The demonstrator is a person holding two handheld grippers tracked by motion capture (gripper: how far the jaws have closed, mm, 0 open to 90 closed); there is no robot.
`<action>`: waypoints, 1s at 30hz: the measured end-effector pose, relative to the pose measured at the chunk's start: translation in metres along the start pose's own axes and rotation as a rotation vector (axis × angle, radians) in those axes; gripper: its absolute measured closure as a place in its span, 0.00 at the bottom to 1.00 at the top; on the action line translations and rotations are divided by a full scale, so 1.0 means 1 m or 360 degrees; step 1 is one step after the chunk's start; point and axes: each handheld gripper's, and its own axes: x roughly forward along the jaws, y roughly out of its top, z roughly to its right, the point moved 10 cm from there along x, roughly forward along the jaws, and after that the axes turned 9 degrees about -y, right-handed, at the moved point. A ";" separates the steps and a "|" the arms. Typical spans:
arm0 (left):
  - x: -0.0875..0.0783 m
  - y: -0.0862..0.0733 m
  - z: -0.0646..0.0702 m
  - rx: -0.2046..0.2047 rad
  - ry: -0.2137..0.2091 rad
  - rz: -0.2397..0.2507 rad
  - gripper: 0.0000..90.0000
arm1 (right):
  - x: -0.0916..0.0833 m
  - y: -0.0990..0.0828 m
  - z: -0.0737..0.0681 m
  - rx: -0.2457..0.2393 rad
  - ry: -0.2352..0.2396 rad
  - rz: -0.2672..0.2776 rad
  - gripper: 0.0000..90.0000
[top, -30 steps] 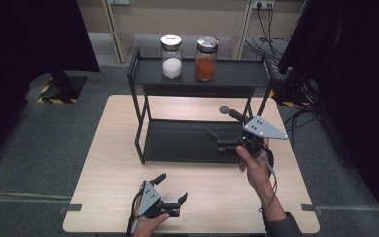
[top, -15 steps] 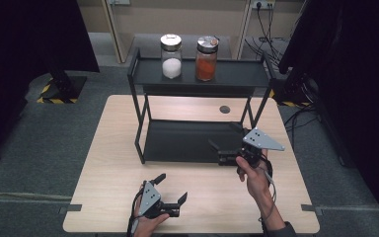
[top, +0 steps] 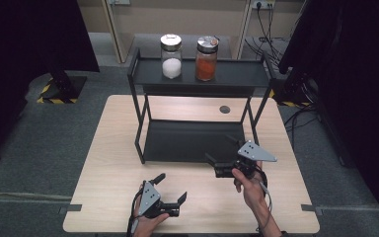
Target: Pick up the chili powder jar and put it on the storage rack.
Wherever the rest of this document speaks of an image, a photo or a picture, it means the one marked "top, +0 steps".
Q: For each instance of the white wall socket strip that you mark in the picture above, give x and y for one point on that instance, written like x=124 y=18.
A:
x=263 y=4

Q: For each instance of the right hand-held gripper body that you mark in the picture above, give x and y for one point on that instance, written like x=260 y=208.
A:
x=255 y=152

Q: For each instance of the glass jar of orange powder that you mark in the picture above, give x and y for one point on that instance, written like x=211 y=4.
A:
x=206 y=61

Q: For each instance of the black curtain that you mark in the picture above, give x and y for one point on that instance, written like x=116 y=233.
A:
x=13 y=49
x=358 y=65

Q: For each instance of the round grey table grommet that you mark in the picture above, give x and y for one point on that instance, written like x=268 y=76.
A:
x=224 y=109

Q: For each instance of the person's left hand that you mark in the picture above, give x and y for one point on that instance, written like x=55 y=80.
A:
x=144 y=225

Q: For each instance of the glass jar of white powder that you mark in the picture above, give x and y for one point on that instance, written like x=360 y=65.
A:
x=171 y=59

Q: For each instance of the beige cabinet frame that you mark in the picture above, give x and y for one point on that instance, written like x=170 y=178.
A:
x=144 y=19

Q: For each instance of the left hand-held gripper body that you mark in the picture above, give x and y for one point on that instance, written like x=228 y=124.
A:
x=149 y=197

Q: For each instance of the black two-tier metal rack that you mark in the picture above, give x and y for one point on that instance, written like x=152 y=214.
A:
x=237 y=74

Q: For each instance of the black stand base hazard tape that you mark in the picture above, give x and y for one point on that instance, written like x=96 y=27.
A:
x=292 y=92
x=64 y=87

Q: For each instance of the grey floor tape strip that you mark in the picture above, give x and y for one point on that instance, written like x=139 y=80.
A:
x=70 y=208
x=311 y=209

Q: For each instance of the person's right hand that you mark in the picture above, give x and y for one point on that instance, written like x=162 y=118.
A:
x=251 y=189

